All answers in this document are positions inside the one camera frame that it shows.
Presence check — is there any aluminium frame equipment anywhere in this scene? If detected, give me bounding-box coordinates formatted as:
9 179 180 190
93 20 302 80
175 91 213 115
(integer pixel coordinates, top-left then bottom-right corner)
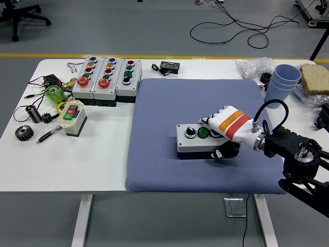
294 0 329 28

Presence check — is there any black slanted stand leg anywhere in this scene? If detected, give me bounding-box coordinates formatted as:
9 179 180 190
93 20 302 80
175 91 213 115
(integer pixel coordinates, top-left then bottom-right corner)
309 25 329 61

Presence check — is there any blue-grey padded mat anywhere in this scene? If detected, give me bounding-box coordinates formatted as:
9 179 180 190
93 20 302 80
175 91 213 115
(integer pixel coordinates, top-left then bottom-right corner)
125 78 290 195

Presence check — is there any bread slice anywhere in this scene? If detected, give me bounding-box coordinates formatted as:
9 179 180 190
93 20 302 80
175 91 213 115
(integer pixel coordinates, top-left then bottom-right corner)
299 64 329 96

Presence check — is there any black digital meter module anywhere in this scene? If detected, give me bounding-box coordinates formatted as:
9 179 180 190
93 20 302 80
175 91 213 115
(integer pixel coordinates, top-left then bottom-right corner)
151 61 180 77

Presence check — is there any black cylindrical capacitor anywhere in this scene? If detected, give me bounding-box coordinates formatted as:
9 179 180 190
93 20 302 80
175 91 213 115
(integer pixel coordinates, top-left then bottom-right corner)
25 104 42 124

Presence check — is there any grey five-button control box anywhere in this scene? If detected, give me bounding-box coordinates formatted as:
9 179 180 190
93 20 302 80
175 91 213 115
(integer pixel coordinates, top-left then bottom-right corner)
92 57 124 107
71 56 105 101

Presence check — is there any clear crumpled plastic bag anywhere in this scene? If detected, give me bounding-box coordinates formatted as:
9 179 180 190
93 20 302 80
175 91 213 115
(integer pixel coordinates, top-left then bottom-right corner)
235 57 277 79

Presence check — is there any white table leg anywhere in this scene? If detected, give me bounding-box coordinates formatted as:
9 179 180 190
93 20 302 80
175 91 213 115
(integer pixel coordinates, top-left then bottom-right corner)
71 194 94 247
253 193 280 247

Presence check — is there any red white twisted wire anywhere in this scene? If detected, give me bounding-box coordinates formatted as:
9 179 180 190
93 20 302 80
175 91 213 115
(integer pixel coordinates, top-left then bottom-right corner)
67 61 85 74

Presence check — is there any black wire with jack plug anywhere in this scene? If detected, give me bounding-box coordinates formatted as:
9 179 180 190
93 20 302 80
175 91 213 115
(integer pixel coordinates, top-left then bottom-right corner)
24 90 51 109

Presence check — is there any silver floor outlet plate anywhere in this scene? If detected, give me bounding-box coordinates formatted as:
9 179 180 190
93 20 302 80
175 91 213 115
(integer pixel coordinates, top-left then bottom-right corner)
223 197 247 218

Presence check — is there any black mechanical device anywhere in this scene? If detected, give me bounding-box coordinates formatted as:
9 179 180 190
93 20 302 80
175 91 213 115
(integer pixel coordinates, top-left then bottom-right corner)
314 104 329 132

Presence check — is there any grey four-button control box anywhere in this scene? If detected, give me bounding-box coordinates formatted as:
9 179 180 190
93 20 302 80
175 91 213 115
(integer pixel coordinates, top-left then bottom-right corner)
176 122 240 160
115 59 143 104

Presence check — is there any black wired electronics module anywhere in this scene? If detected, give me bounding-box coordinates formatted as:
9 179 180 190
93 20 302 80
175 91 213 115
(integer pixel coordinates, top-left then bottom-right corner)
42 74 62 90

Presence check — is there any blue plastic cup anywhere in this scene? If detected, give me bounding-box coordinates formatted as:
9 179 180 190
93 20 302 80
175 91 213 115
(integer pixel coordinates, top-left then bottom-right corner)
264 81 296 110
273 64 302 85
270 74 300 91

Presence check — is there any black pen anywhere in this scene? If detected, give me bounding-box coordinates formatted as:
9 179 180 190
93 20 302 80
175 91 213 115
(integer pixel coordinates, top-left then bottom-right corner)
35 125 63 144

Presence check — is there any cream red-green switch box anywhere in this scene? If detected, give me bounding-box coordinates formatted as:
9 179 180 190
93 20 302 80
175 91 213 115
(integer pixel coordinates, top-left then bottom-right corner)
57 100 88 137

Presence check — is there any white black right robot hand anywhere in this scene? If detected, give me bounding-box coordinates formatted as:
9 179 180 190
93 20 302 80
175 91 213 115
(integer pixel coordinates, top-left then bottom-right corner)
196 104 261 159

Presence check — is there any long black floor cable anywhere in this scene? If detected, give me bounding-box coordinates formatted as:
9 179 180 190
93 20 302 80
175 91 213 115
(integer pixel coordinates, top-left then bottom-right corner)
190 0 317 49

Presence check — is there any green tape roll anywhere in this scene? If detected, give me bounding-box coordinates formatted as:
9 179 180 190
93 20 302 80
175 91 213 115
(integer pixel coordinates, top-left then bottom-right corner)
44 85 66 108

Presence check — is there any large steel gear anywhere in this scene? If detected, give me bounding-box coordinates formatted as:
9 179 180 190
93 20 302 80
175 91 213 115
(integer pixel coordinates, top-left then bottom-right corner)
14 125 35 142

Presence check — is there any black office chair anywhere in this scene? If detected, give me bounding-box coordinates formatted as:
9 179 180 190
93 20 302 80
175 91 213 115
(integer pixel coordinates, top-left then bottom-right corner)
0 0 52 43

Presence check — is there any thin black power cable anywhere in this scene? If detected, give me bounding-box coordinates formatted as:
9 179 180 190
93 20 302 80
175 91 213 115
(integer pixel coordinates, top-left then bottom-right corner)
241 194 250 247

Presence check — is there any brass fitting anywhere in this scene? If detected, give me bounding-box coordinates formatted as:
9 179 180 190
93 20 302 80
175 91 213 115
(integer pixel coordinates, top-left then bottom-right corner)
63 78 78 91

